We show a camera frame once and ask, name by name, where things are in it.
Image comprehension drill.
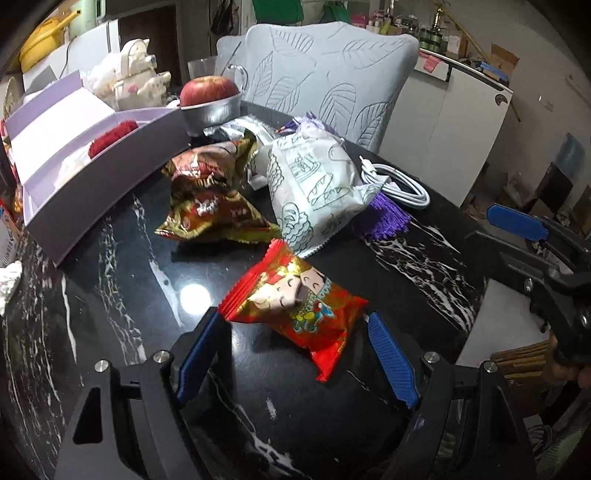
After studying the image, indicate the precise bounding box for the red cartoon snack packet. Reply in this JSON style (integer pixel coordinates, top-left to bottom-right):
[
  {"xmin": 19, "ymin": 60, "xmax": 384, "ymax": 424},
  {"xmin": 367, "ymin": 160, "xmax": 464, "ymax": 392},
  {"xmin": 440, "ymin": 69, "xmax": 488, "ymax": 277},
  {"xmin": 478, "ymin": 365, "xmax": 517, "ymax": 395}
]
[{"xmin": 218, "ymin": 239, "xmax": 369, "ymax": 383}]

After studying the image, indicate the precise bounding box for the red gold snack bag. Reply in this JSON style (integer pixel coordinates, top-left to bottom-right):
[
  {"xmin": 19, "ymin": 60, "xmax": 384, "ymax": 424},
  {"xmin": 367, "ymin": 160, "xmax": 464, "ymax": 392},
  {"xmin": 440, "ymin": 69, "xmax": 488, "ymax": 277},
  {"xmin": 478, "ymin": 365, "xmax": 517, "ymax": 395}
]
[{"xmin": 155, "ymin": 131, "xmax": 280, "ymax": 244}]

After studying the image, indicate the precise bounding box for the silver foil snack packet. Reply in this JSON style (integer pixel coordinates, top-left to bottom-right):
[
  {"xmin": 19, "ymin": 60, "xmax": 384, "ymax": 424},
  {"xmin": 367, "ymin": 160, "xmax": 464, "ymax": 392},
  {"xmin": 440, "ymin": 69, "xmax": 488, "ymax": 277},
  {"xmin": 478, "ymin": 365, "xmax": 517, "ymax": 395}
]
[{"xmin": 204, "ymin": 115, "xmax": 279, "ymax": 146}]

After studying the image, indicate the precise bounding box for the dark red knitted ball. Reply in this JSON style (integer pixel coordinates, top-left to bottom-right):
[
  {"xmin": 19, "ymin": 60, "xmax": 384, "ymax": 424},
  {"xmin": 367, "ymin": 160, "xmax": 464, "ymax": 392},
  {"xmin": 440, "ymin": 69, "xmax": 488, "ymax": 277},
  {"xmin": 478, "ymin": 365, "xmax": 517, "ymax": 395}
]
[{"xmin": 88, "ymin": 120, "xmax": 138, "ymax": 159}]

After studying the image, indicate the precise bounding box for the lavender satin drawstring pouch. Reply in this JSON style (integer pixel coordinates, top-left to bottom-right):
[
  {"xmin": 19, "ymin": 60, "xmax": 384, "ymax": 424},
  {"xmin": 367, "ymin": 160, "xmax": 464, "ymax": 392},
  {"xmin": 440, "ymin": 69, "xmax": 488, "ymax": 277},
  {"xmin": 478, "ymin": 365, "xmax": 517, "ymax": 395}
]
[{"xmin": 276, "ymin": 112, "xmax": 341, "ymax": 137}]

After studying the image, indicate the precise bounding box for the white cabinet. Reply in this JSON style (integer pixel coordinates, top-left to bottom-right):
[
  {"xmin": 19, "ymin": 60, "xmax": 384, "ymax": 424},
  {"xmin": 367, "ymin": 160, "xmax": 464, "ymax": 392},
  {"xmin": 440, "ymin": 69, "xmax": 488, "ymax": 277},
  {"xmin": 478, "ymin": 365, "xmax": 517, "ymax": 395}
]
[{"xmin": 380, "ymin": 49, "xmax": 513, "ymax": 206}]

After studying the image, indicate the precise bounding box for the purple tassel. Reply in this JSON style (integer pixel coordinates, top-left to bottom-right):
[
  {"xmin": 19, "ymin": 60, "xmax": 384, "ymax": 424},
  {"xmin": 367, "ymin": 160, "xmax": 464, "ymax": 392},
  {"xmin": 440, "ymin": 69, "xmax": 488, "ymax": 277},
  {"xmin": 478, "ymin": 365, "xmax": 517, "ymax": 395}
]
[{"xmin": 352, "ymin": 192, "xmax": 411, "ymax": 241}]

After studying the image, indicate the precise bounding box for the crumpled white tissue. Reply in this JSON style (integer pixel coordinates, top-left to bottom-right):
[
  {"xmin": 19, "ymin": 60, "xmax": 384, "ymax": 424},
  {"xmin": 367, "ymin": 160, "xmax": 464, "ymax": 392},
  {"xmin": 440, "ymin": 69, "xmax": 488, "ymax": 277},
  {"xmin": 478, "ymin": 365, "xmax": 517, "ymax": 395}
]
[{"xmin": 0, "ymin": 260, "xmax": 23, "ymax": 317}]

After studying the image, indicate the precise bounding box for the open lavender gift box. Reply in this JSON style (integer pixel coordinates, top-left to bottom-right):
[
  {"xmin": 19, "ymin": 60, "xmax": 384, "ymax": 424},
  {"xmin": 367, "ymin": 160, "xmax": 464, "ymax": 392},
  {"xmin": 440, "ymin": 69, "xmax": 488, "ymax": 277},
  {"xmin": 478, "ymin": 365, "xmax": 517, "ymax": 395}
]
[{"xmin": 6, "ymin": 73, "xmax": 189, "ymax": 264}]

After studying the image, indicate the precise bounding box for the small metal bowl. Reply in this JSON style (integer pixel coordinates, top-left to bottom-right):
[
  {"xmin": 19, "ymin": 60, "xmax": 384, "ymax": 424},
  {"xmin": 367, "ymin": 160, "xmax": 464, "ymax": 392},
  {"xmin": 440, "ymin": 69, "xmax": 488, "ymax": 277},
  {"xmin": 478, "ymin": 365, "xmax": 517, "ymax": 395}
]
[{"xmin": 180, "ymin": 93, "xmax": 242, "ymax": 137}]

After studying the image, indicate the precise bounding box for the red apple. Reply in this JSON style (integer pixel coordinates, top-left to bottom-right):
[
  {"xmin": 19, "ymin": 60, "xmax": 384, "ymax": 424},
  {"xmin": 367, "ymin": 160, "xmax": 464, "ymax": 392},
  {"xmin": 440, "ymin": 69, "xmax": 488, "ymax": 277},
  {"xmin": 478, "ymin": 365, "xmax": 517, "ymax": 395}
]
[{"xmin": 179, "ymin": 76, "xmax": 239, "ymax": 107}]

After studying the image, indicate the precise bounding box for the white cartoon kettle bottle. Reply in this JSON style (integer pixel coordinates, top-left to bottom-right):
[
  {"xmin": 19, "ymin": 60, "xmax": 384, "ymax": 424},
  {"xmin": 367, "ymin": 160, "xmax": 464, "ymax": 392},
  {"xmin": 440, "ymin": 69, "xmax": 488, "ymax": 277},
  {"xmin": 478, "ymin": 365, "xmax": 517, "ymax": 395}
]
[{"xmin": 92, "ymin": 38, "xmax": 171, "ymax": 111}]

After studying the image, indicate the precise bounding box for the white mini fridge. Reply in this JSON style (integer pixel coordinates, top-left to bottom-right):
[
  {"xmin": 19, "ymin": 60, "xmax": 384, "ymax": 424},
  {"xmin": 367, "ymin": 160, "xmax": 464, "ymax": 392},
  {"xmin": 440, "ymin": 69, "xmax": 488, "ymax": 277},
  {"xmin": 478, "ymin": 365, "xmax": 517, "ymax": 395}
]
[{"xmin": 23, "ymin": 19, "xmax": 120, "ymax": 90}]

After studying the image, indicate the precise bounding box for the green tote bag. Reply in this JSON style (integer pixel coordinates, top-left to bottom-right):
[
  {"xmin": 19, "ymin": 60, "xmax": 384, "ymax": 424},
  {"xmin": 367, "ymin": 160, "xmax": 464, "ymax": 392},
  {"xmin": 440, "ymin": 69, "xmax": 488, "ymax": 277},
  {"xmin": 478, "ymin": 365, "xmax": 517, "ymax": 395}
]
[{"xmin": 252, "ymin": 0, "xmax": 304, "ymax": 25}]

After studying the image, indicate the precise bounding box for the yellow pot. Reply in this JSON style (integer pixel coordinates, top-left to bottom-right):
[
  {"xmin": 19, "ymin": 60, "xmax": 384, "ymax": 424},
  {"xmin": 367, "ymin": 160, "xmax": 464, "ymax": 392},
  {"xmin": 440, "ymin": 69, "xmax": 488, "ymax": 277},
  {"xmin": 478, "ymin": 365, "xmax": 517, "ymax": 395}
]
[{"xmin": 18, "ymin": 10, "xmax": 81, "ymax": 73}]

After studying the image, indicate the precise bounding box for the mint green electric kettle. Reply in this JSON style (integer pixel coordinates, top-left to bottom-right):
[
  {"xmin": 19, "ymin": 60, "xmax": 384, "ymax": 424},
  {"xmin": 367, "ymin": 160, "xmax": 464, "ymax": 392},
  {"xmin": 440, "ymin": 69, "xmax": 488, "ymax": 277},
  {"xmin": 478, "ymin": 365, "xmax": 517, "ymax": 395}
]
[{"xmin": 69, "ymin": 0, "xmax": 106, "ymax": 38}]

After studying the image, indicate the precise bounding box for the white coiled charger cable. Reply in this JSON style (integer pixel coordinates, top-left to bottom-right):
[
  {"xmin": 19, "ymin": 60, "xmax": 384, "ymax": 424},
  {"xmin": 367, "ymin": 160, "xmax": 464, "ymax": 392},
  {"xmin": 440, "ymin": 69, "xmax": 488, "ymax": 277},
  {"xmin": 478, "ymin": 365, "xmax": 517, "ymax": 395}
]
[{"xmin": 358, "ymin": 155, "xmax": 432, "ymax": 211}]

